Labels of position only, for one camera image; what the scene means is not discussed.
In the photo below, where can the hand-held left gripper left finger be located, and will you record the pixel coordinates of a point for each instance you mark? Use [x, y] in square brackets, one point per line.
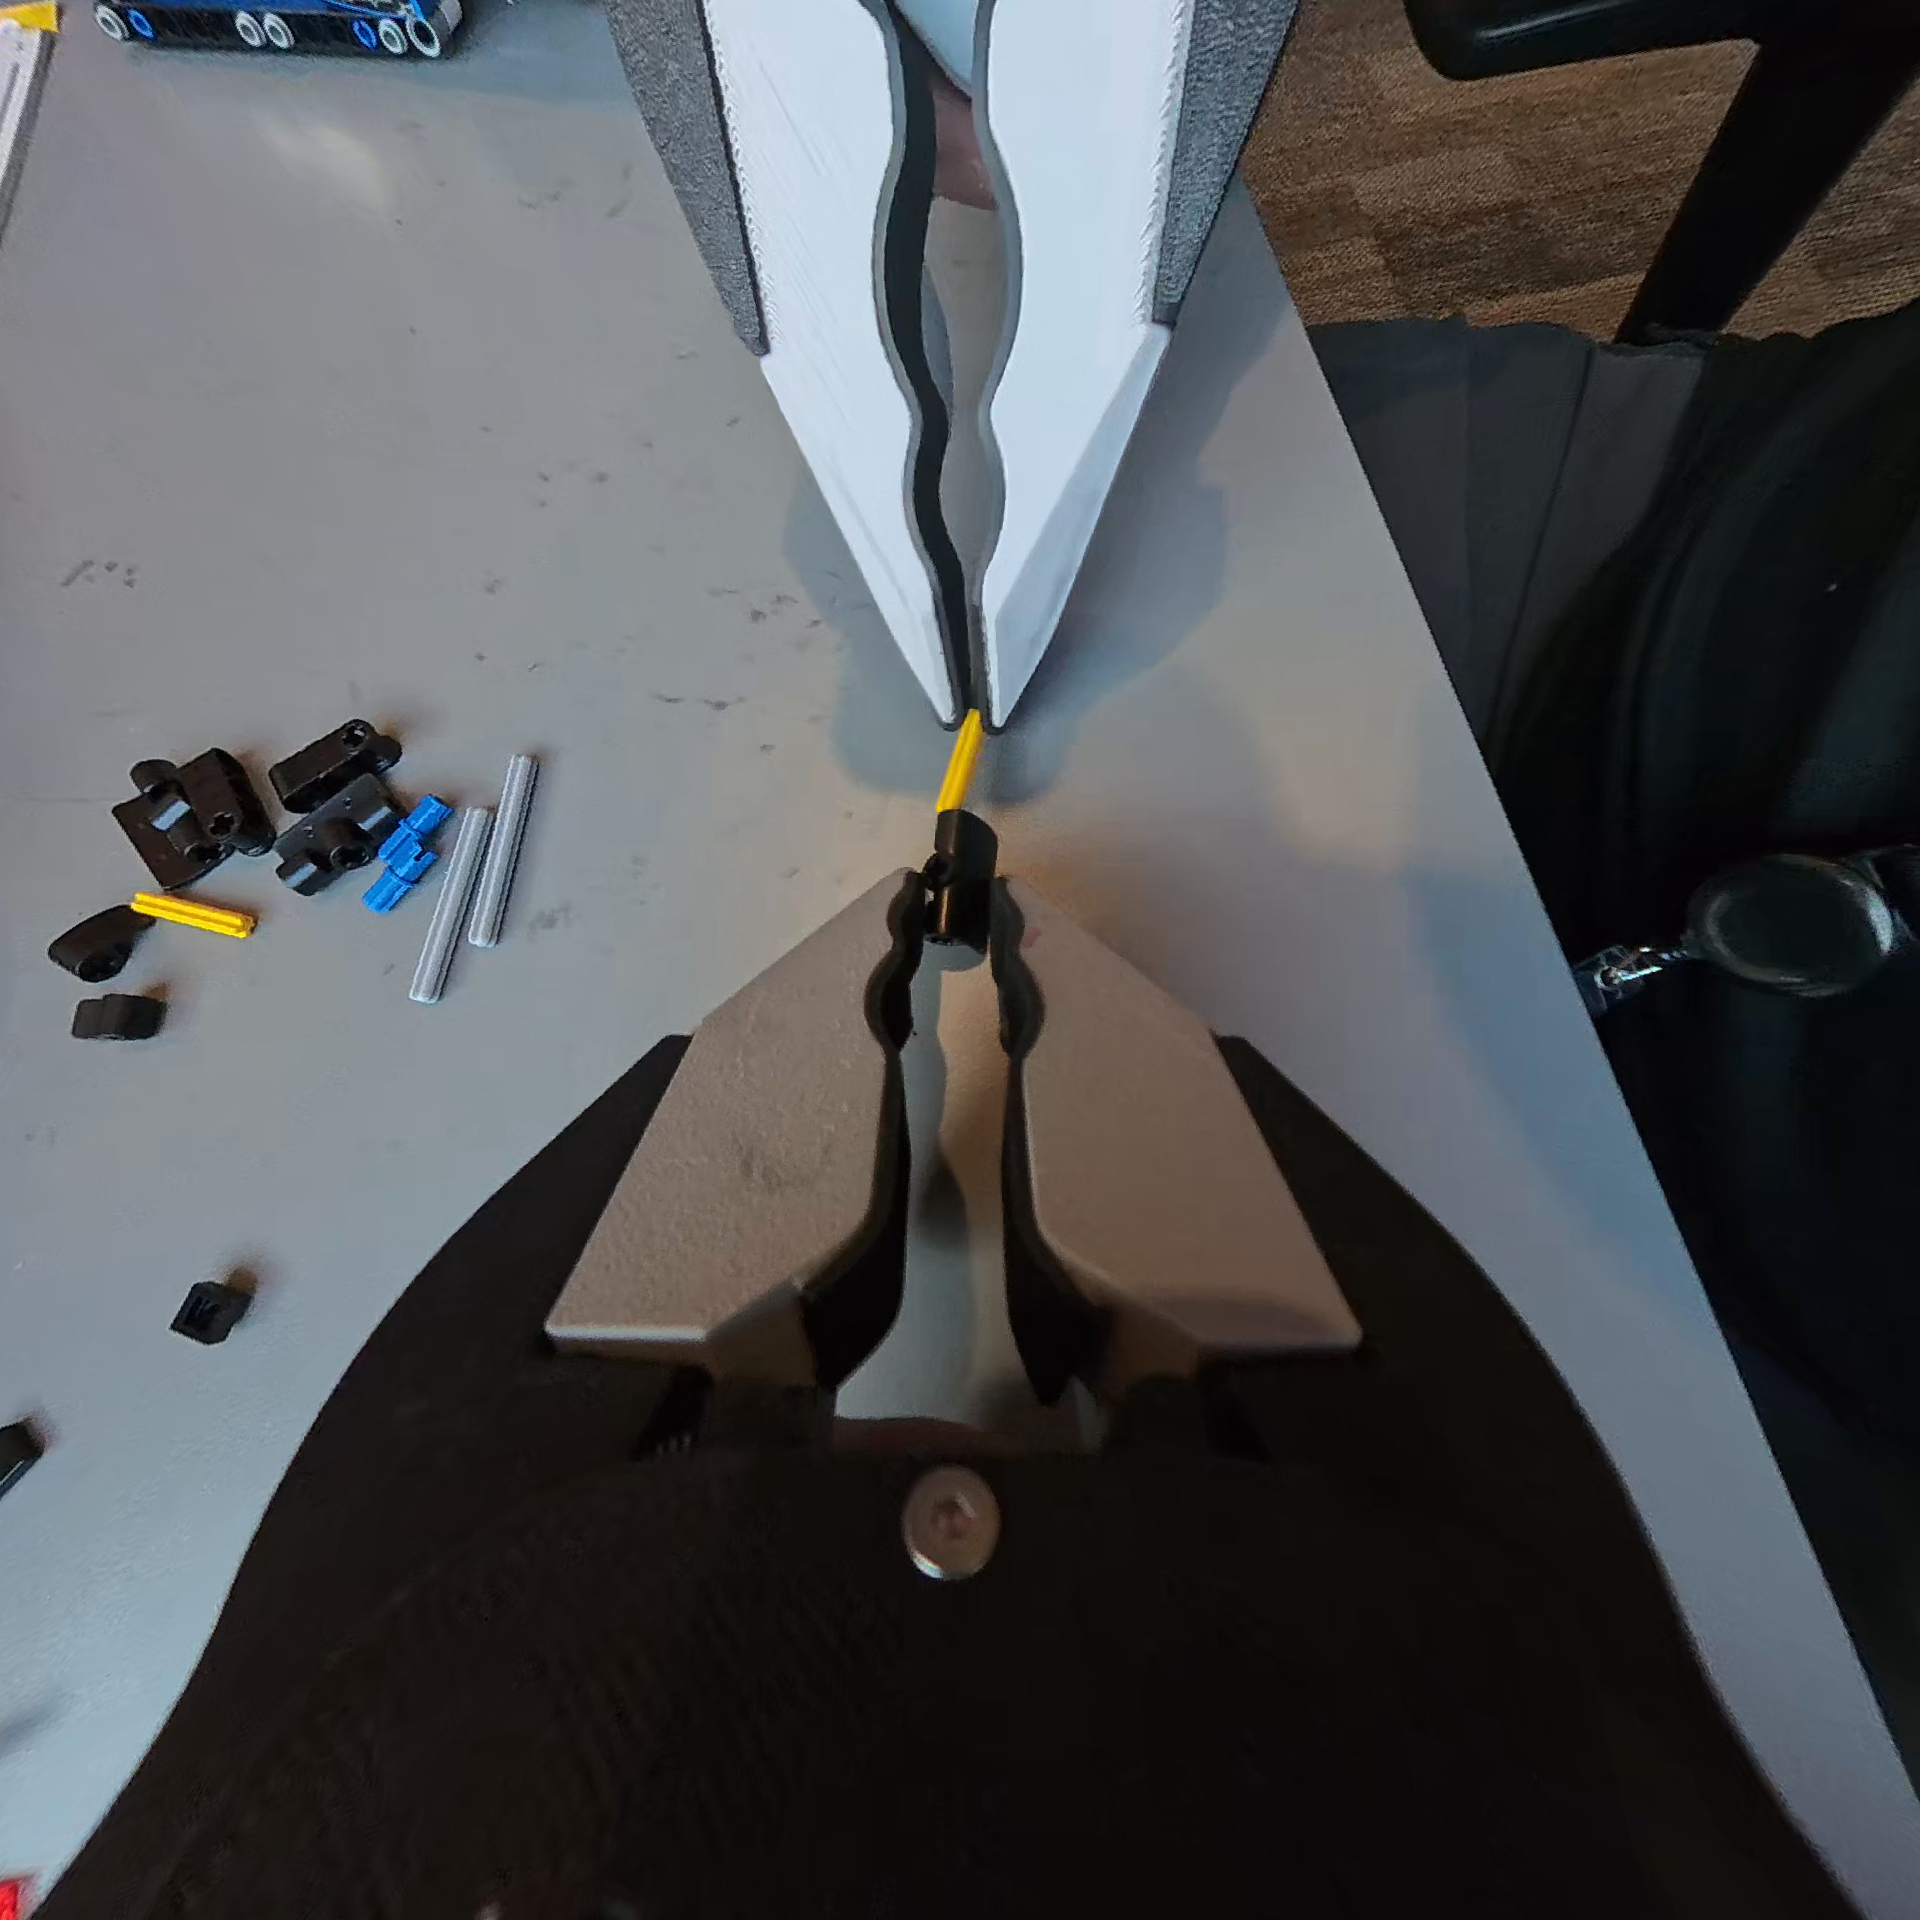
[734, 1184]

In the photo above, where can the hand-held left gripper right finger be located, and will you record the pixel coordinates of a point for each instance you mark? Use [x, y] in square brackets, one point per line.
[1171, 1184]

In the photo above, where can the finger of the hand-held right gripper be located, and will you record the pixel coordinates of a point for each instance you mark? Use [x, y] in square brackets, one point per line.
[810, 225]
[1094, 225]

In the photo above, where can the black axle connector brick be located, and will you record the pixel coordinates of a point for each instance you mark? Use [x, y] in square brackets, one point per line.
[956, 884]

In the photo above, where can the blue toy pin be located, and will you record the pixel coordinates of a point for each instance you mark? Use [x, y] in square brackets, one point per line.
[420, 828]
[392, 889]

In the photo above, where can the black pin connector brick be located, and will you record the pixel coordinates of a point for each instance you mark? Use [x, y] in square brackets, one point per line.
[332, 760]

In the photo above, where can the black clip brick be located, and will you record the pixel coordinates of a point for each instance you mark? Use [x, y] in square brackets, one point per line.
[98, 941]

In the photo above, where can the grey desk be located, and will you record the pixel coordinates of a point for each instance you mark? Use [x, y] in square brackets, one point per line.
[451, 450]

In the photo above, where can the partly built toy car model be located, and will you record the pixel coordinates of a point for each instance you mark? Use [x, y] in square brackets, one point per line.
[271, 26]

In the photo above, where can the small black square brick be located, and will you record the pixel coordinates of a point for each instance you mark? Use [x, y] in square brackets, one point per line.
[210, 1308]

